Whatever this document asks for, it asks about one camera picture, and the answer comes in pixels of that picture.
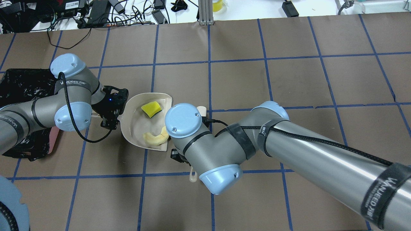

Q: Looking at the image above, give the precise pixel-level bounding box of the yellow sponge piece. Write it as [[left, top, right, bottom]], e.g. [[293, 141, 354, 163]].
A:
[[140, 101, 162, 118]]

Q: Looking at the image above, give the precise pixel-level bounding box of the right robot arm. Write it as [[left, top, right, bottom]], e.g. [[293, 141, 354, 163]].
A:
[[165, 101, 411, 231]]

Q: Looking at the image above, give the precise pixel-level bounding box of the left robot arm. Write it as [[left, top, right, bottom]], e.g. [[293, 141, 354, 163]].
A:
[[0, 54, 129, 154]]

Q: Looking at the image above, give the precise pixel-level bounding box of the yellow tape roll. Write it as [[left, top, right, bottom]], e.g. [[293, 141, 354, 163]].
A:
[[212, 0, 227, 12]]

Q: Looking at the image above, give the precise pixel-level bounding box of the white hand brush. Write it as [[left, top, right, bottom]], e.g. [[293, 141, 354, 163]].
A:
[[189, 106, 207, 183]]

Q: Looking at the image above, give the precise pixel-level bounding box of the black lined trash bin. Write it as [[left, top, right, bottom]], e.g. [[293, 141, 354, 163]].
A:
[[1, 68, 60, 161]]

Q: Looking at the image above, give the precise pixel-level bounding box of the pale curved bread piece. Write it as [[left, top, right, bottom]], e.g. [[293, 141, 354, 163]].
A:
[[143, 126, 170, 146]]

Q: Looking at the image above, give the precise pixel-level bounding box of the beige plastic dustpan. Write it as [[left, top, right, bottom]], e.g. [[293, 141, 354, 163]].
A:
[[117, 93, 173, 152]]

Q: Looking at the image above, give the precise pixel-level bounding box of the aluminium frame post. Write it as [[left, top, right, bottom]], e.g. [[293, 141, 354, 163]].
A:
[[198, 0, 214, 25]]

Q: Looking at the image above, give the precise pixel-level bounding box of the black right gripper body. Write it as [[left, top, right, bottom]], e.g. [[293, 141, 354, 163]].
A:
[[170, 148, 190, 164]]

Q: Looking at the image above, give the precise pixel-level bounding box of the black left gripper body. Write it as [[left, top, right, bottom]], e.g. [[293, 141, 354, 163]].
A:
[[92, 85, 129, 120]]

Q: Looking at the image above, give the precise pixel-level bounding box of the black power adapter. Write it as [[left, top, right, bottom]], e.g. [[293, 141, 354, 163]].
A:
[[282, 0, 299, 18]]

